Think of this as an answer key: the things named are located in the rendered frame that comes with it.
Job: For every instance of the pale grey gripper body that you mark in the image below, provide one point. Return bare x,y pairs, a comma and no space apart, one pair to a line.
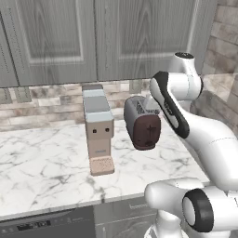
152,104

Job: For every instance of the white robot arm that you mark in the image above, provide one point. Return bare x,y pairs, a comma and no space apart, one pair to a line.
214,145

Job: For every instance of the grey wood cabinet door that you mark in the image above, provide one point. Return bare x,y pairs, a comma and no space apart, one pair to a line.
145,34
55,37
5,62

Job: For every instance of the grey and maroon toaster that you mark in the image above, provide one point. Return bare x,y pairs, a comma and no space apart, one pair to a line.
143,124

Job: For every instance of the beige and grey coffee machine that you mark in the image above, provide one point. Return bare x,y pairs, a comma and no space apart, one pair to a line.
98,124

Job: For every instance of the grey drawer front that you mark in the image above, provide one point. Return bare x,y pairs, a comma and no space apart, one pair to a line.
124,220

